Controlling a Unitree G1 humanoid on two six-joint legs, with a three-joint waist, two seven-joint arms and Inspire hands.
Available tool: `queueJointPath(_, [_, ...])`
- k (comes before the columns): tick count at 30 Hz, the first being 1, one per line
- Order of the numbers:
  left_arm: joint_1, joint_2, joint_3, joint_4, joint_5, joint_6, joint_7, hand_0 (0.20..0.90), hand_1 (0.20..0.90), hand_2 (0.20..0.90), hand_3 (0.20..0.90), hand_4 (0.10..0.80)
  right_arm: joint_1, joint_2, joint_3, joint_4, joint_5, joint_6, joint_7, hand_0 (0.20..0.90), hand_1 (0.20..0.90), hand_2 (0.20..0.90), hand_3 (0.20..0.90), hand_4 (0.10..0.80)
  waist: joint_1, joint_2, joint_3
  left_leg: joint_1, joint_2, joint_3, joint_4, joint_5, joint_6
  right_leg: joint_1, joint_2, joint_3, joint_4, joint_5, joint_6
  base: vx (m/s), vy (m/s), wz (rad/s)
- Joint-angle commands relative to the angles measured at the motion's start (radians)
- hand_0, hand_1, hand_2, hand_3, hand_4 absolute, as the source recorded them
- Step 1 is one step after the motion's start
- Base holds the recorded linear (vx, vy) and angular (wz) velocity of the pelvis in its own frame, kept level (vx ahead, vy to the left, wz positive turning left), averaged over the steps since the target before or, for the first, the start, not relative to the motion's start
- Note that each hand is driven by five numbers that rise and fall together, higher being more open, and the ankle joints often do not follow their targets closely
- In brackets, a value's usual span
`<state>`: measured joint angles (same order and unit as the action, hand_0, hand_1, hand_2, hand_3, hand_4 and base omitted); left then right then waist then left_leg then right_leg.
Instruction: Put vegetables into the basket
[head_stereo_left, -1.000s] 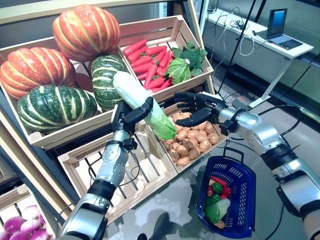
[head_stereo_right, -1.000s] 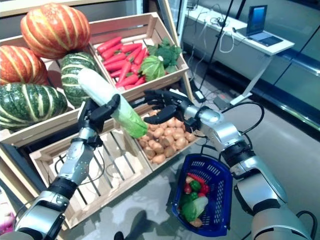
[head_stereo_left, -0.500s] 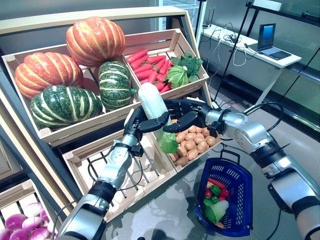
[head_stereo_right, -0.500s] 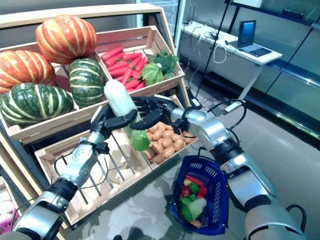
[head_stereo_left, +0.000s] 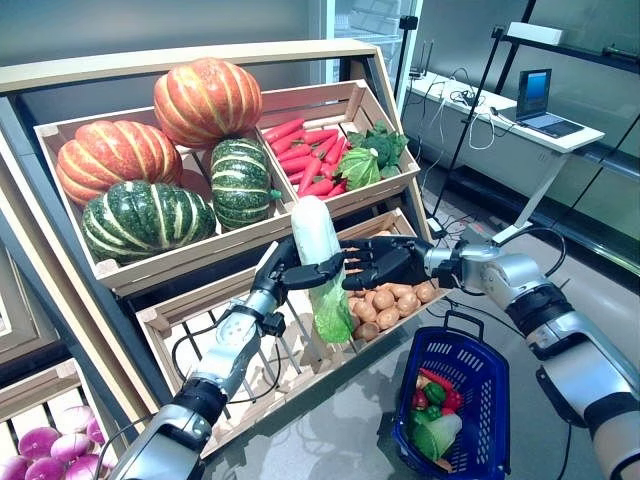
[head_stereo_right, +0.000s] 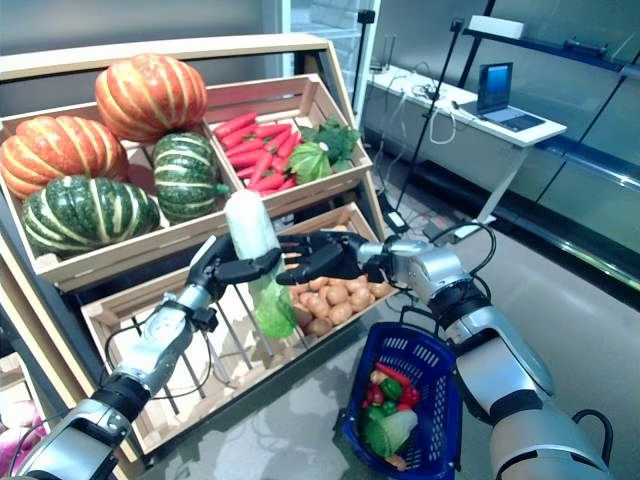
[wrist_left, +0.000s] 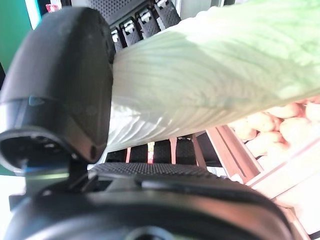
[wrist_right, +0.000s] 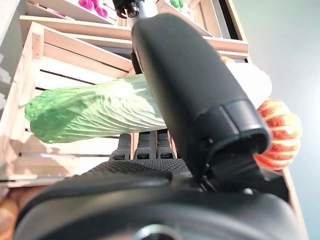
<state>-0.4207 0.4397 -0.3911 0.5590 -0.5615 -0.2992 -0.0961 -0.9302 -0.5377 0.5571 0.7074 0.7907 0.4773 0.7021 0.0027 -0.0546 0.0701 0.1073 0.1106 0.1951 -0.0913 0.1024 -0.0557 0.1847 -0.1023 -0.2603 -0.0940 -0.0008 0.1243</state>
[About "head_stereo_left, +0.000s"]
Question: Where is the black stand pole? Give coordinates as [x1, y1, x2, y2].
[393, 14, 419, 101]
[429, 25, 506, 221]

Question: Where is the blue plastic shopping basket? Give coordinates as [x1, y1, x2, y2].
[391, 309, 511, 480]

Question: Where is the red carrot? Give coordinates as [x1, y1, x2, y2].
[263, 118, 305, 145]
[297, 155, 323, 197]
[301, 128, 340, 146]

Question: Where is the purple white turnip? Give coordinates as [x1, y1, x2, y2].
[85, 417, 107, 446]
[49, 432, 91, 464]
[57, 405, 95, 434]

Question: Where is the round green cabbage head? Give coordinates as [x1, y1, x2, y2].
[337, 147, 382, 191]

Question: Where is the brown potato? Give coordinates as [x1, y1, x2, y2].
[352, 298, 379, 324]
[353, 321, 381, 343]
[375, 305, 402, 331]

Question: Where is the orange striped pumpkin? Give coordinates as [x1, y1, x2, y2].
[153, 57, 264, 150]
[55, 119, 184, 207]

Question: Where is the white cable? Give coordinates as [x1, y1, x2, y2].
[434, 97, 501, 151]

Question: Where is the dark green leafy vegetable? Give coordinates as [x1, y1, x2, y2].
[347, 119, 410, 180]

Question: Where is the white desk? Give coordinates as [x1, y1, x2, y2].
[404, 69, 606, 246]

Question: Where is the black antenna router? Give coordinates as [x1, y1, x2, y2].
[410, 39, 435, 80]

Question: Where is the wooden produce display stand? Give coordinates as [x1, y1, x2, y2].
[0, 39, 436, 480]

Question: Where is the five-finger robot left hand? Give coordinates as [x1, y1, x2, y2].
[249, 238, 346, 306]

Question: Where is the open laptop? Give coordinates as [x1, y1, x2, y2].
[514, 68, 586, 140]

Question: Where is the light wooden crate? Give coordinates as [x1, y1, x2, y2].
[254, 79, 421, 221]
[33, 104, 299, 296]
[0, 357, 116, 480]
[334, 207, 451, 346]
[135, 249, 361, 459]

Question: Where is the five-finger robot right hand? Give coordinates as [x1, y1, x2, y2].
[339, 236, 434, 292]

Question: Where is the white long box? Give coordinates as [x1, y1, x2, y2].
[507, 20, 565, 46]

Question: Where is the red chili pepper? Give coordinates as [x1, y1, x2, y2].
[418, 368, 451, 389]

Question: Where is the long napa cabbage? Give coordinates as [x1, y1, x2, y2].
[410, 413, 464, 462]
[290, 195, 355, 345]

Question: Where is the green striped pumpkin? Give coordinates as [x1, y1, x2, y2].
[209, 138, 283, 231]
[81, 179, 217, 266]

